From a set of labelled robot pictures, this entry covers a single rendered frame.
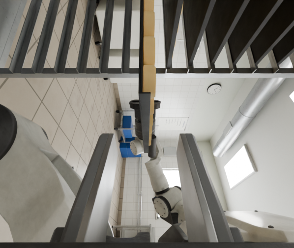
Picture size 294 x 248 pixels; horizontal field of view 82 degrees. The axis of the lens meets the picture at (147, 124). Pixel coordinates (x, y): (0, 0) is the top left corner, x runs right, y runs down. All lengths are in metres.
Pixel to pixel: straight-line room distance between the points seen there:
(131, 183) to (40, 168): 5.03
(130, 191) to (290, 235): 5.06
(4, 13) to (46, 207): 0.91
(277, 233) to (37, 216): 0.36
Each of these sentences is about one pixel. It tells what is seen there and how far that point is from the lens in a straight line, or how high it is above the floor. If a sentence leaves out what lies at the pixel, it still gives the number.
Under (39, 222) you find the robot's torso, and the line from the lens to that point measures 0.35.
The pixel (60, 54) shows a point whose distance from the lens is 0.86.
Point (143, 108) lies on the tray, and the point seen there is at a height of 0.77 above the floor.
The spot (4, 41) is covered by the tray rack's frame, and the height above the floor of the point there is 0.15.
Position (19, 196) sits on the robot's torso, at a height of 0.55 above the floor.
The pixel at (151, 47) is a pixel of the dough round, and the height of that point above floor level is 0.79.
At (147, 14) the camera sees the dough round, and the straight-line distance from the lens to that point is 0.32.
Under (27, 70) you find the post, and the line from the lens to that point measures 0.89.
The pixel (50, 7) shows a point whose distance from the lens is 1.09.
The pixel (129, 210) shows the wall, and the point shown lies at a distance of 5.20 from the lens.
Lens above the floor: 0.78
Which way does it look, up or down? level
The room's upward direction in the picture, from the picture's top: 90 degrees clockwise
